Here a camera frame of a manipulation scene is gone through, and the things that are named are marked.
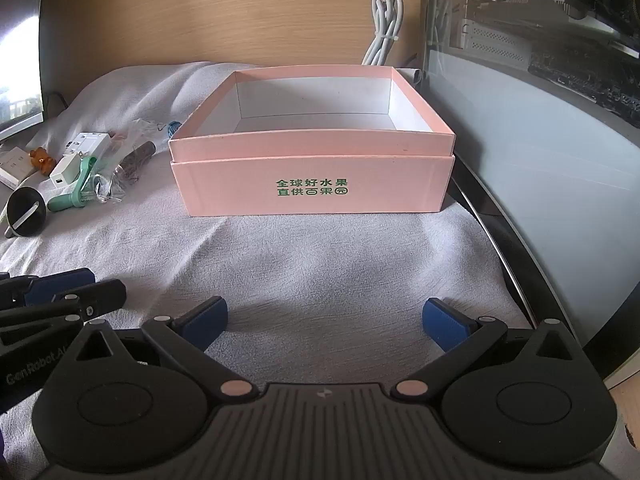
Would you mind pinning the white box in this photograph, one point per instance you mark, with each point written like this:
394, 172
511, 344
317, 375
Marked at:
15, 167

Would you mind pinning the mint green plastic tool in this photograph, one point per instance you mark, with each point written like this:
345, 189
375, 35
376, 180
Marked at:
75, 195

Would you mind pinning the computer monitor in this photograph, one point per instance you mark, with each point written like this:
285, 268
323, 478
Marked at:
20, 60

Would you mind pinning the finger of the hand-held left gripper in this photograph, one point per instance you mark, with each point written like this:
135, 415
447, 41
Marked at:
55, 284
100, 296

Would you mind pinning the white travel adapter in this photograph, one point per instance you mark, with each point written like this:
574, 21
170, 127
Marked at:
87, 144

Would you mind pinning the pink cardboard box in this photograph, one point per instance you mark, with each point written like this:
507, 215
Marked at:
225, 185

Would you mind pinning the wooden back panel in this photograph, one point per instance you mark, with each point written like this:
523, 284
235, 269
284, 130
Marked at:
250, 10

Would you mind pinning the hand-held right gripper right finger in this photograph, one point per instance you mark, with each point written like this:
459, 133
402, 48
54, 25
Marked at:
447, 327

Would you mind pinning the orange bear figurine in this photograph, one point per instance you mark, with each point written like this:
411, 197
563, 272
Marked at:
41, 161

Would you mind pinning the glass-sided computer case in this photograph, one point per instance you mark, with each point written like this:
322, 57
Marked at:
550, 160

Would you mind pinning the clear plastic bag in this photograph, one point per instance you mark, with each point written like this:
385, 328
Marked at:
132, 160

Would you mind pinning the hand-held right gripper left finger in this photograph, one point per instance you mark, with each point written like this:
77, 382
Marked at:
205, 322

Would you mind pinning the white cloth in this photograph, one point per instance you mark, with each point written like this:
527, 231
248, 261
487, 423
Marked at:
325, 260

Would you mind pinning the white charger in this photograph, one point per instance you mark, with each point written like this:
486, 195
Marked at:
65, 172

